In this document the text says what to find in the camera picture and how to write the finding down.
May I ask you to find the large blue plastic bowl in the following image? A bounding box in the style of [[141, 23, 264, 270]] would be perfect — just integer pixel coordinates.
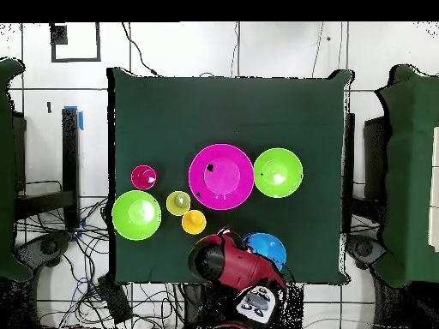
[[241, 231, 288, 272]]

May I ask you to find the large pink plastic bowl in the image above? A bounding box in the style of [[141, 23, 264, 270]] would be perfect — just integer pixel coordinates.
[[187, 143, 256, 211]]

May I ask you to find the pale yellow translucent cup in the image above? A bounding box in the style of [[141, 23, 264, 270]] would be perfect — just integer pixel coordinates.
[[165, 190, 192, 218]]

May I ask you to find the orange-yellow plastic cup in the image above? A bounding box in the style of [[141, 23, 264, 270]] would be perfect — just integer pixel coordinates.
[[181, 209, 207, 236]]

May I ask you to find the green plastic bowl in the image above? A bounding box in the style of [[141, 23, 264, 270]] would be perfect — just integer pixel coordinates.
[[111, 189, 163, 242], [252, 147, 304, 199]]

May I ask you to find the dark green tablecloth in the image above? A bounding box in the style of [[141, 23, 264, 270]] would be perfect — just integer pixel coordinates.
[[106, 66, 354, 287]]

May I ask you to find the red plastic cup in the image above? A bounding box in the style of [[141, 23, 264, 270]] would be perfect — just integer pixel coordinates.
[[130, 164, 158, 191]]

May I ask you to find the black floor power box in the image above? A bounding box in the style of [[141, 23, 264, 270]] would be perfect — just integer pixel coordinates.
[[96, 273, 135, 326]]

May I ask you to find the neighbouring green cloth table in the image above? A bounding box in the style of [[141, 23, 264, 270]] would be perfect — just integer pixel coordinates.
[[375, 63, 439, 289], [0, 57, 33, 283]]

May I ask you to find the black floor cable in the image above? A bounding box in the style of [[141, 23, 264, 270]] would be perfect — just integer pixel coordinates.
[[121, 22, 159, 77]]

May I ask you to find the black stand post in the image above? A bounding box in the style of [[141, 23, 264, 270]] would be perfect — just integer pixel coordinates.
[[343, 111, 357, 237], [61, 105, 84, 230]]

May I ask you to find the bundle of floor cables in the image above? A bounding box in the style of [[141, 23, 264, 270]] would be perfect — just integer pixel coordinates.
[[16, 196, 186, 329]]

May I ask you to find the grey pedestal foot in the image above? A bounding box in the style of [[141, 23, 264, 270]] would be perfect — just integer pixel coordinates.
[[346, 234, 388, 272], [15, 230, 73, 275]]

